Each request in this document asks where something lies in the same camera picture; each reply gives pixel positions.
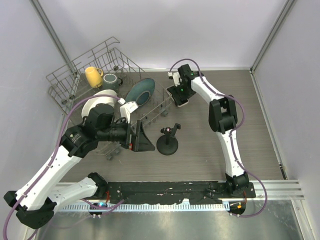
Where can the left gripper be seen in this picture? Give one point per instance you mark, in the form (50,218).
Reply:
(138,141)

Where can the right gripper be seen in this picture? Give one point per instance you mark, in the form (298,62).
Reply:
(190,94)

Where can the black phone with pink case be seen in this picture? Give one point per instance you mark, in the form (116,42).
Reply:
(178,96)

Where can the black phone stand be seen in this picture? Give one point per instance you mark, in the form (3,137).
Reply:
(167,144)

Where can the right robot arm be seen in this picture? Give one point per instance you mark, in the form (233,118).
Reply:
(222,119)

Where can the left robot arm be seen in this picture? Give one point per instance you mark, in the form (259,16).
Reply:
(36,203)

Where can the blue ceramic plate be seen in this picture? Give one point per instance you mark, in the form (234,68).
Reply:
(141,92)

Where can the white plate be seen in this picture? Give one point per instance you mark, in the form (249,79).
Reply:
(107,96)

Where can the dark grey mug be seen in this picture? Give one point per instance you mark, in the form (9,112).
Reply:
(111,82)

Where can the yellow mug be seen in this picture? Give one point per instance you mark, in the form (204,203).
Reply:
(94,76)

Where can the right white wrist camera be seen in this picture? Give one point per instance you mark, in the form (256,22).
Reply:
(175,76)

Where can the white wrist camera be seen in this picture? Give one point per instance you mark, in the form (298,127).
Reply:
(175,76)
(127,108)

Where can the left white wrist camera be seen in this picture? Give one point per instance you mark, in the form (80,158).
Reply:
(127,108)

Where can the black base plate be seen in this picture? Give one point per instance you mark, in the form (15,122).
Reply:
(173,192)

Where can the grey wire dish rack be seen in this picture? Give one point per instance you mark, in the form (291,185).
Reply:
(69,85)

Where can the white slotted cable duct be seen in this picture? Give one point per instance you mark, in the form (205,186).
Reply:
(185,206)

